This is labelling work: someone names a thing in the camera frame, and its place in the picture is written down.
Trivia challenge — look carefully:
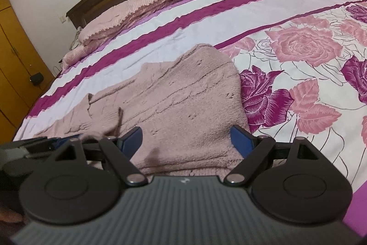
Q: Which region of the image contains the person's left hand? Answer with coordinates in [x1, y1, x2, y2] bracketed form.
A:
[0, 206, 25, 224]

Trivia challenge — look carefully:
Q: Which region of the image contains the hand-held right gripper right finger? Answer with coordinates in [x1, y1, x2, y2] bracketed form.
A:
[223, 124, 322, 186]

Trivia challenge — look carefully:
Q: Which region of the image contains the pink knitted sweater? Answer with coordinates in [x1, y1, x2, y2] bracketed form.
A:
[34, 43, 251, 178]

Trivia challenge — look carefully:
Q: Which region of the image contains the white patterned cloth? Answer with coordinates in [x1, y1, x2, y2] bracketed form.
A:
[69, 27, 86, 50]

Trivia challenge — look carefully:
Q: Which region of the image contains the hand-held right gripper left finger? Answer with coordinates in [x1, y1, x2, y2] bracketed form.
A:
[47, 126, 149, 186]

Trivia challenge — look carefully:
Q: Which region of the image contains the yellow wooden wardrobe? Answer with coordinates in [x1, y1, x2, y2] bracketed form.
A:
[0, 0, 56, 135]

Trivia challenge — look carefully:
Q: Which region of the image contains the floral purple striped bedsheet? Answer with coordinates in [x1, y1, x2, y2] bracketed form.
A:
[13, 0, 367, 234]

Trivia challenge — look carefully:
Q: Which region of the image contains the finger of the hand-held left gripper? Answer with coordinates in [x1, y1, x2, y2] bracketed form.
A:
[17, 134, 86, 154]

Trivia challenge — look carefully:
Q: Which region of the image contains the small black device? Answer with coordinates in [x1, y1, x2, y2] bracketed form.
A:
[30, 73, 45, 87]

